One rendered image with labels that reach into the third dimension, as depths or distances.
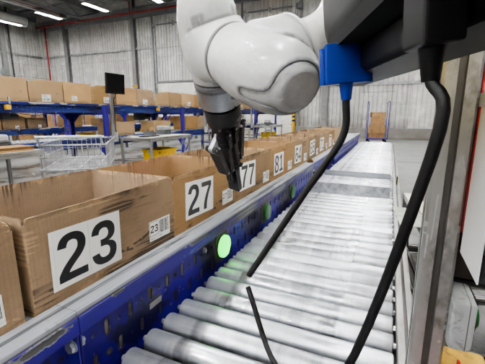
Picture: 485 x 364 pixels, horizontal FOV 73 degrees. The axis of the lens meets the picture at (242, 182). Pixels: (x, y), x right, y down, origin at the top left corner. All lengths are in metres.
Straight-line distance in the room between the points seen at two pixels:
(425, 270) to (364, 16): 0.35
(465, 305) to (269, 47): 0.40
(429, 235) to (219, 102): 0.40
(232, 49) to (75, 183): 0.69
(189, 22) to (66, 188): 0.62
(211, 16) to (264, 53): 0.15
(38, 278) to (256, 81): 0.47
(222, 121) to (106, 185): 0.49
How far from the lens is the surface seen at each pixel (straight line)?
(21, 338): 0.62
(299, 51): 0.44
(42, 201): 0.98
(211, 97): 0.62
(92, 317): 0.67
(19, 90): 5.96
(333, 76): 0.33
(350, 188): 2.01
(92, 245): 0.70
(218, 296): 0.90
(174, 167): 1.35
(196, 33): 0.56
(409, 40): 0.18
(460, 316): 0.52
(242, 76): 0.45
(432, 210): 0.48
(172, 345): 0.77
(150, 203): 0.81
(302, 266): 1.07
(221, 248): 1.01
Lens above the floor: 1.21
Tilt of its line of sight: 12 degrees down
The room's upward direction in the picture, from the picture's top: straight up
